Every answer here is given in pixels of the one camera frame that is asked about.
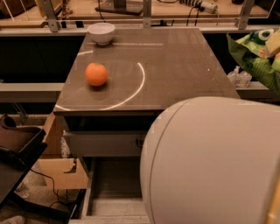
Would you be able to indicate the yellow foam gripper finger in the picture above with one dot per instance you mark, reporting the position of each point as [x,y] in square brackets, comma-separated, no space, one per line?
[272,44]

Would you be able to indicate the green rice chip bag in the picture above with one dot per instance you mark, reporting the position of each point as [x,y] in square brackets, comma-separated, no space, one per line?
[248,52]

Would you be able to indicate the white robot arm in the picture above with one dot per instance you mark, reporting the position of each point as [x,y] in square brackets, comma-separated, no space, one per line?
[212,160]

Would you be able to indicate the grey drawer cabinet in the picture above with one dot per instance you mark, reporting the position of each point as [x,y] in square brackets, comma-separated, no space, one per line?
[148,71]

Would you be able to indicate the closed grey middle drawer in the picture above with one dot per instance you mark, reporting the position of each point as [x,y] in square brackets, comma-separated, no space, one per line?
[105,143]

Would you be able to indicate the open grey bottom drawer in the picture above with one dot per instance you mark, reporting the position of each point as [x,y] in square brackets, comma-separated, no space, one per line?
[113,193]

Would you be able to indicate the right clear plastic bottle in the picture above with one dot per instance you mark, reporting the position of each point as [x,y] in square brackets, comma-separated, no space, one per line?
[244,79]

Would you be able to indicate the clear plastic bottle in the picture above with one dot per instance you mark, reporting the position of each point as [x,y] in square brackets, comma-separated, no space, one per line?
[234,76]
[244,79]

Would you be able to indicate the left clear plastic bottle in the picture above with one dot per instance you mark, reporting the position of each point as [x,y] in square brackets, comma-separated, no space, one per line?
[234,76]

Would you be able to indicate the white power strip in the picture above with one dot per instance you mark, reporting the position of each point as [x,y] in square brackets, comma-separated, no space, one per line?
[202,5]

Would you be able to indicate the black monitor base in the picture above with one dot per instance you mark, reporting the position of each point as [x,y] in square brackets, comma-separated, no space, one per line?
[125,7]

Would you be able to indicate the white ceramic bowl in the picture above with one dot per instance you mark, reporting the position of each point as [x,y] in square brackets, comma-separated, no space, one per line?
[101,33]

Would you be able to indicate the orange fruit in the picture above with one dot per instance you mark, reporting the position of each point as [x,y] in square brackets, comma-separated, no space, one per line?
[96,74]

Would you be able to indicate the cardboard box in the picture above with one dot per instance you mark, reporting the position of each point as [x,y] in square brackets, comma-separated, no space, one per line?
[62,171]

